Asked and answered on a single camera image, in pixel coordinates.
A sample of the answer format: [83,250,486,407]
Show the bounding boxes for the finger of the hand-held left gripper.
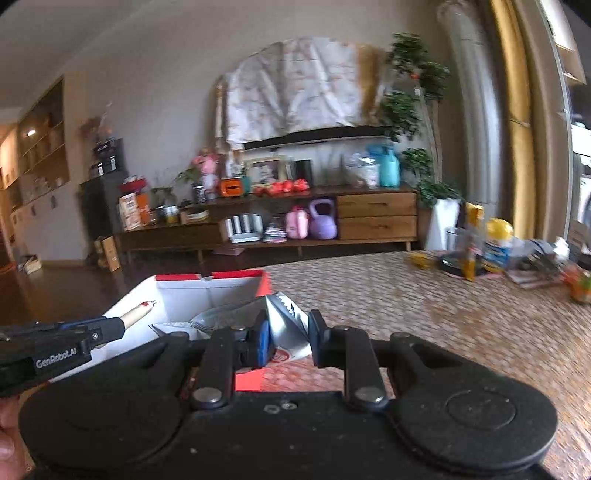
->
[55,316,126,350]

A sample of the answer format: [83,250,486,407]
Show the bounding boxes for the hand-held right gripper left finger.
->
[139,310,271,411]

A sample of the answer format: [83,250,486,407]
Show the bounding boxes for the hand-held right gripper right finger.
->
[307,309,506,412]

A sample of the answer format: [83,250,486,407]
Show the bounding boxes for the silver white snack bag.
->
[189,292,315,367]

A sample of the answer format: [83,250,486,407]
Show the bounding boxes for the beige tube with red tip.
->
[121,300,157,329]

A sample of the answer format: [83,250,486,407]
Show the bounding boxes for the red white cardboard box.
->
[48,270,271,393]

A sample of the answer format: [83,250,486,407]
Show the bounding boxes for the person's left hand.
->
[0,396,29,478]

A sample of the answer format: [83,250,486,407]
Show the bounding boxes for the brown paper bag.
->
[95,235,122,273]

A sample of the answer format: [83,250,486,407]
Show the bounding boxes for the stack of small books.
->
[263,219,288,244]

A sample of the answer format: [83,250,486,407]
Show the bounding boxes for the white router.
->
[225,213,265,244]

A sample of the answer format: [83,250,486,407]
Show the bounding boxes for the purple kettlebell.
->
[308,198,339,240]

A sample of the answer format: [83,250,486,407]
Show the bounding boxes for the white orange snack box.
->
[117,191,151,232]

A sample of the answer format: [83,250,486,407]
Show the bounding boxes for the black tea bar cabinet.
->
[78,138,130,232]

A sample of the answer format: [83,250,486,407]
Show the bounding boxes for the wooden TV cabinet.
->
[113,185,421,264]

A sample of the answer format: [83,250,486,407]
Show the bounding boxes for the round black tray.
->
[438,256,502,280]

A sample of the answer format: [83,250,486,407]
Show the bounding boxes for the orange radio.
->
[219,175,250,197]

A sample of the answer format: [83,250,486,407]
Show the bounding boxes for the plant in metal pot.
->
[175,166,208,204]

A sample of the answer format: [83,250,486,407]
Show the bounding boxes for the black speaker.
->
[294,159,314,188]

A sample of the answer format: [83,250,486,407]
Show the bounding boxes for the glass cup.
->
[445,226,472,268]

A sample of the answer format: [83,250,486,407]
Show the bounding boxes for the white planter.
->
[424,198,462,252]

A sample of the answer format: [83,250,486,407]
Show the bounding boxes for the clear plastic bag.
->
[346,152,382,188]

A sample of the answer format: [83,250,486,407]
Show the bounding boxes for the pink plush toy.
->
[193,150,220,197]

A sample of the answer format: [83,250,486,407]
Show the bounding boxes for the teal bottle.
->
[367,143,402,188]

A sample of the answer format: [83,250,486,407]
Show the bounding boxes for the orange juice bottle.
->
[464,203,485,282]

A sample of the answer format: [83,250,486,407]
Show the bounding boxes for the dried flowers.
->
[78,104,114,144]

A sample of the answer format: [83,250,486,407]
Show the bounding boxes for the television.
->
[242,124,393,151]

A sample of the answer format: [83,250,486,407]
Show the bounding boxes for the yellow-lidded white bottle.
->
[482,218,514,273]

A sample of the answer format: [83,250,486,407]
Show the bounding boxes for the pile of books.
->
[505,240,566,289]

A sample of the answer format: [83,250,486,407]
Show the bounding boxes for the tall green plant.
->
[381,32,462,208]

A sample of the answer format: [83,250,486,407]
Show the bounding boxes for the floral cloth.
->
[215,37,393,146]

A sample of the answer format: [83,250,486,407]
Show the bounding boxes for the standing air conditioner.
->
[436,0,504,227]

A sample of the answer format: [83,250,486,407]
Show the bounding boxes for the yellow curtain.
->
[489,0,539,241]

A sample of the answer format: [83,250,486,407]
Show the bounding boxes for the photo frame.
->
[245,157,283,186]

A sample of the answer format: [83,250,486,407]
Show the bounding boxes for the wooden wall shelf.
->
[0,76,70,213]

